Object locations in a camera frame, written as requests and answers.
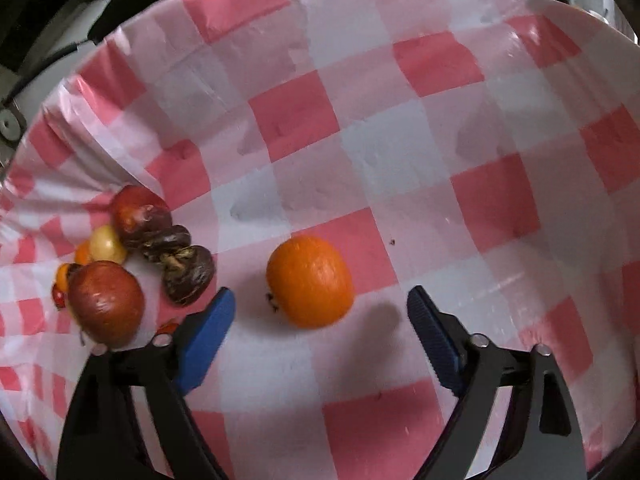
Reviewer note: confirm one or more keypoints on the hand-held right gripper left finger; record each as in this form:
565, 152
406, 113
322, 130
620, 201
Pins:
210, 332

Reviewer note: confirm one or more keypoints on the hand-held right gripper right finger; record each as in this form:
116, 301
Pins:
435, 332

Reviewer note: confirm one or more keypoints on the dark water chestnut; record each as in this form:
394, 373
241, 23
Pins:
190, 275
170, 242

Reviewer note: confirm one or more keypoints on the large orange pumpkin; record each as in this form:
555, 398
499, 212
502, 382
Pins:
106, 304

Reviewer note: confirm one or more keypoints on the orange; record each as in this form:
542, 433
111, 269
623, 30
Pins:
310, 282

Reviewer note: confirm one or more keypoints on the yellow round fruit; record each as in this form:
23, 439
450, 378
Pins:
106, 245

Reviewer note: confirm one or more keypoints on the dark red apple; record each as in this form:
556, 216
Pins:
137, 212

